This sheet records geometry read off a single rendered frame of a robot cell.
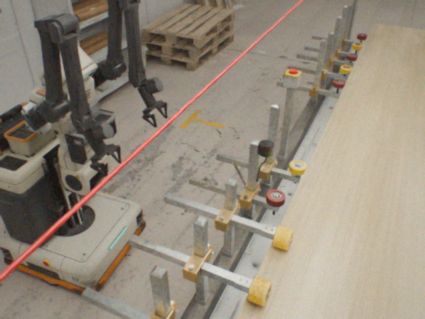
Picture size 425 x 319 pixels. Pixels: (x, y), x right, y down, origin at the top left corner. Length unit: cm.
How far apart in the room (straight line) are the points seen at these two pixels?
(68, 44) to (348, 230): 124
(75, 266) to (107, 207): 46
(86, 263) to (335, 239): 137
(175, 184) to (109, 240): 93
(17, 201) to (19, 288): 67
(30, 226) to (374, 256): 172
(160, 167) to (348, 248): 210
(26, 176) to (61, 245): 50
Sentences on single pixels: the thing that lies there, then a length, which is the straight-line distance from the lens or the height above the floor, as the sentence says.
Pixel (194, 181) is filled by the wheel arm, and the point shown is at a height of 86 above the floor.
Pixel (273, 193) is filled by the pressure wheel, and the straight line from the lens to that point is 172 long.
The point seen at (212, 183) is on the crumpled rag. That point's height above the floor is 87.
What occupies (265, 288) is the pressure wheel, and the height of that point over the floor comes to 98.
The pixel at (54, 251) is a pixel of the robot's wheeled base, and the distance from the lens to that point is 246.
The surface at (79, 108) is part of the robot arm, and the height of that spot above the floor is 128.
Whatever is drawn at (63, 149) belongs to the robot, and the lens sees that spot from 210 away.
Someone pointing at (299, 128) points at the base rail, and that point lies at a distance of 257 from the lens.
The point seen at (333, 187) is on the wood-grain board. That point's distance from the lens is 182.
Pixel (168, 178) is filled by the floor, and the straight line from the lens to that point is 323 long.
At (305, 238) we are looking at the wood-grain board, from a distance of 157.
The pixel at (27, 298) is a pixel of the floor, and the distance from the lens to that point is 268.
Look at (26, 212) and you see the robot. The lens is 231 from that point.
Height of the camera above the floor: 203
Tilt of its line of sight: 36 degrees down
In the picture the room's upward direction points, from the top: straight up
